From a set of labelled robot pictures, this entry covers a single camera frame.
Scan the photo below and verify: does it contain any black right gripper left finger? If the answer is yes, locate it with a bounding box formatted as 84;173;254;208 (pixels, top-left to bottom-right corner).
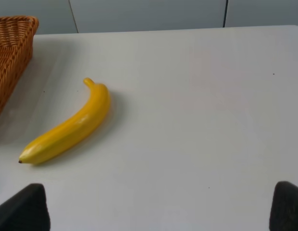
0;183;51;231

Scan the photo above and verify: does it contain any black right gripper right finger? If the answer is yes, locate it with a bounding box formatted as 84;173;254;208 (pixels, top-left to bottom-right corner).
269;181;298;231

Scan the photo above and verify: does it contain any brown wicker basket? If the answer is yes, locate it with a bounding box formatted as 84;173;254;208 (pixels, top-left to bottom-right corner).
0;15;39;114

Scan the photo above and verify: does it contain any yellow banana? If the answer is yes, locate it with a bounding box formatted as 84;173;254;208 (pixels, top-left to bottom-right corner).
19;78;111;165

